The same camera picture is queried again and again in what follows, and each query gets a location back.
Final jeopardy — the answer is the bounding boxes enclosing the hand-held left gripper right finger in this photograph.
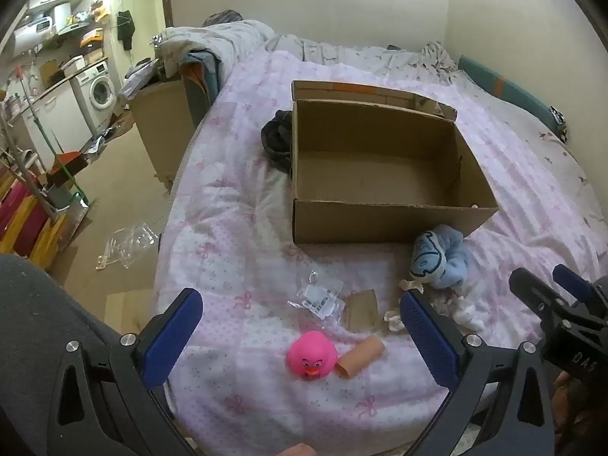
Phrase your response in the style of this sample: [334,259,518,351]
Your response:
[399,289,556,456]

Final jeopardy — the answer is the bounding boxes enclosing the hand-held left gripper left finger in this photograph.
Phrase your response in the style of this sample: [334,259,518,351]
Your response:
[47,287,205,456]

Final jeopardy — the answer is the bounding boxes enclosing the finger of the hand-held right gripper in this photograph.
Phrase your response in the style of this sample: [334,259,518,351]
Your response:
[509,268,568,324]
[553,264,599,306]

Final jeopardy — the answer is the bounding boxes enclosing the white floral scrunchie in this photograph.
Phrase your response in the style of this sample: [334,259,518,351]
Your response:
[430,290,490,331]

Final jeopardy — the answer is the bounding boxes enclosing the cardboard tube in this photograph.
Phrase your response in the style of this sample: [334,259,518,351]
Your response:
[336,335,385,378]

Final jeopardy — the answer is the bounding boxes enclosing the blue plush toy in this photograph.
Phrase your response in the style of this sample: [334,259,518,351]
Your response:
[409,224,469,290]

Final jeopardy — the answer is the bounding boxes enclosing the pink rubber duck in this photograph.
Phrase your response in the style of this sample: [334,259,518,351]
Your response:
[286,331,339,381]

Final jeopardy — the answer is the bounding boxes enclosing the clear plastic bag with tag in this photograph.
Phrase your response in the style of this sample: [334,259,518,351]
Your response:
[287,271,345,328]

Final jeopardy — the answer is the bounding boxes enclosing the cardboard box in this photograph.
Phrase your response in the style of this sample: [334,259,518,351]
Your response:
[291,80,499,245]

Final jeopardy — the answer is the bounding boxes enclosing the person's right hand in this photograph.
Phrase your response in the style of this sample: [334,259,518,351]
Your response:
[552,371,608,438]

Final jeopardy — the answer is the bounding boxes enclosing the brown cardboard piece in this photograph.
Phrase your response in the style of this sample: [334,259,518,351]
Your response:
[343,290,383,333]

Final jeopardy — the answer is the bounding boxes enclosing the clear plastic packaging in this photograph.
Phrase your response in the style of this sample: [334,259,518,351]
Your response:
[96,223,162,271]

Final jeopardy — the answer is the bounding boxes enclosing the white printed bedsheet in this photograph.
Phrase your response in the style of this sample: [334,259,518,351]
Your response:
[456,71,608,267]

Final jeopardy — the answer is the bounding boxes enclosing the pink bow-print quilt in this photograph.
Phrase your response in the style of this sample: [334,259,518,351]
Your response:
[154,47,608,438]

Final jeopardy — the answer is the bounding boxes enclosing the red yellow storage boxes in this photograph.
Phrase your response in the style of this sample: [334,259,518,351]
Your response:
[0,161,67,269]

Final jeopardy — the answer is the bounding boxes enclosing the orange dustpan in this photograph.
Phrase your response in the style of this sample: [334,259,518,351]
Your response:
[47,151,89,186]

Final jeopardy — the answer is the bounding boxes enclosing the teal mat with orange stripe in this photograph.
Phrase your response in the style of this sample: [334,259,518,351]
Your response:
[458,54,568,143]

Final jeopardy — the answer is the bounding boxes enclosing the wooden bedside cabinet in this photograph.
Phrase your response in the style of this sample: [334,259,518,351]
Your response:
[130,78,195,193]

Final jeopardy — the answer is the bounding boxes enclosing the dark striped cloth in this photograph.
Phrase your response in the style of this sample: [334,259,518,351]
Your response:
[261,109,294,174]

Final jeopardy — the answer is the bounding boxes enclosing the white counter cabinet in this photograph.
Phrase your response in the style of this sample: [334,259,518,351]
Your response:
[0,76,96,167]

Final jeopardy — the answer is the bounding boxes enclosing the grey orange folded blanket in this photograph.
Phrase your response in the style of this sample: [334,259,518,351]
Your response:
[180,54,224,119]

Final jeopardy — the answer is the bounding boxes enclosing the white washing machine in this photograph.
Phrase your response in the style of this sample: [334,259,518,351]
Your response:
[76,62,117,124]

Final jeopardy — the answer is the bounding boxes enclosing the white floral duvet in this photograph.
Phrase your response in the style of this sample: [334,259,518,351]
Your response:
[157,20,461,86]

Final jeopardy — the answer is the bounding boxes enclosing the black hanging garment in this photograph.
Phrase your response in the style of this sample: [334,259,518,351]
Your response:
[116,9,135,51]

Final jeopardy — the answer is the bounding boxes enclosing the dark grey cushion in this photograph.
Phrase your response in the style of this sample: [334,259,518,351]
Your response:
[204,9,244,27]

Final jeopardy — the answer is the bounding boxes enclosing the green-handled mop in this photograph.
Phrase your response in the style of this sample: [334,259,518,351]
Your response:
[16,69,89,205]

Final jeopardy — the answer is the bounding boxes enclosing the cluttered wall shelf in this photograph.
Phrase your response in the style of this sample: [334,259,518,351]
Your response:
[14,0,117,58]

